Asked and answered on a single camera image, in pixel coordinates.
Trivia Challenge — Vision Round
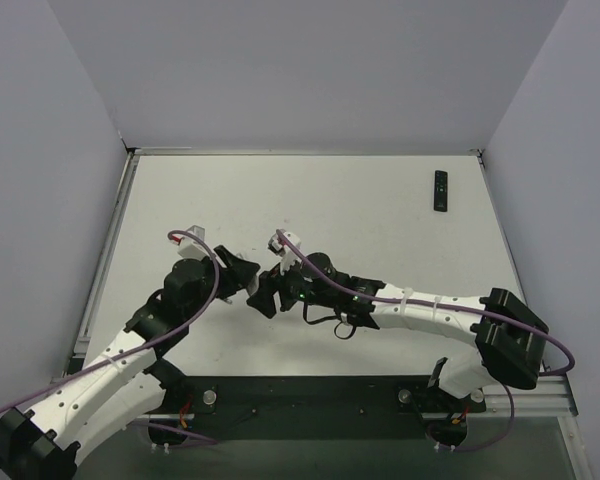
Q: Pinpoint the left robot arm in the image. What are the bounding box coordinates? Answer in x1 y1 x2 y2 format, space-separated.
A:
0 246 260 479

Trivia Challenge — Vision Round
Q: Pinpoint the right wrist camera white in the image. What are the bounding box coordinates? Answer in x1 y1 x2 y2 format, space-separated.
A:
268 229 301 275

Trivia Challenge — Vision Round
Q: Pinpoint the black remote control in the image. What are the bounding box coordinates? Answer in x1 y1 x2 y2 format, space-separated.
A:
433 170 449 212

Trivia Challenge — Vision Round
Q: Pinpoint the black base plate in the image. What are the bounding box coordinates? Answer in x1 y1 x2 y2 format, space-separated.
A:
155 375 486 441

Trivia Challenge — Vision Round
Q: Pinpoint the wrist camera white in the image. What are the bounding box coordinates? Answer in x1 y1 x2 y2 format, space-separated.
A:
168 225 207 261
268 229 301 275

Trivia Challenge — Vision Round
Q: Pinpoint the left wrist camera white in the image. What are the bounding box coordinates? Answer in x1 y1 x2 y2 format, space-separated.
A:
168 225 207 261

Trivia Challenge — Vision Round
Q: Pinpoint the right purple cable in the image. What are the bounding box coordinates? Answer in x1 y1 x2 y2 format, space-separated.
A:
274 228 577 451

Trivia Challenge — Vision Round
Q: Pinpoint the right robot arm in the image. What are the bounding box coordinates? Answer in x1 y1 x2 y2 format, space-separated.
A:
247 252 549 399

